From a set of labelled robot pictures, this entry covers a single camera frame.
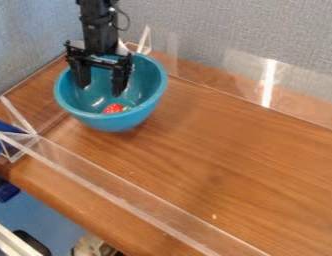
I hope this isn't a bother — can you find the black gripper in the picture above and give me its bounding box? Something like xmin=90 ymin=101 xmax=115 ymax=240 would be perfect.
xmin=65 ymin=0 xmax=133 ymax=97

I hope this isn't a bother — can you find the red toy strawberry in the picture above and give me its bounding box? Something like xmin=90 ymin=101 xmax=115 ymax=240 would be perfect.
xmin=103 ymin=103 xmax=132 ymax=114

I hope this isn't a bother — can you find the blue plastic bowl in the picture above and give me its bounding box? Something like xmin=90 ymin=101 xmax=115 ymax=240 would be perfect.
xmin=54 ymin=53 xmax=169 ymax=132

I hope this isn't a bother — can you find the clear acrylic left barrier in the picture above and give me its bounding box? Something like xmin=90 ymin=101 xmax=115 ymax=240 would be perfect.
xmin=0 ymin=55 xmax=68 ymax=133

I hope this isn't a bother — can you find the clear acrylic barrier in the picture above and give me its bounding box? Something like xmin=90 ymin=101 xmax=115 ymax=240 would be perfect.
xmin=120 ymin=27 xmax=332 ymax=129
xmin=0 ymin=55 xmax=68 ymax=133
xmin=0 ymin=131 xmax=271 ymax=256

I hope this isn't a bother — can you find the clear acrylic front barrier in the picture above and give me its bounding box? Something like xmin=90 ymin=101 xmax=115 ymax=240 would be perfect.
xmin=0 ymin=131 xmax=271 ymax=256

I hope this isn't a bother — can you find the dark blue clamp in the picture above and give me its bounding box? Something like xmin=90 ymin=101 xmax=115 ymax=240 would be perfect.
xmin=0 ymin=120 xmax=25 ymax=203

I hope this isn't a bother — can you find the clear acrylic back barrier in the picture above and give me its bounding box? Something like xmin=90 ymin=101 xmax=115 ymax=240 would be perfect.
xmin=120 ymin=27 xmax=332 ymax=129

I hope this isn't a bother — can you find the white crumpled object below table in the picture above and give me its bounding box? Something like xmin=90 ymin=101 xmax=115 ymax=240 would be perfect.
xmin=70 ymin=233 xmax=117 ymax=256

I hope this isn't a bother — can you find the black and silver equipment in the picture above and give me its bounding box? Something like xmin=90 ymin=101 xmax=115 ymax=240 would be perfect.
xmin=0 ymin=224 xmax=53 ymax=256

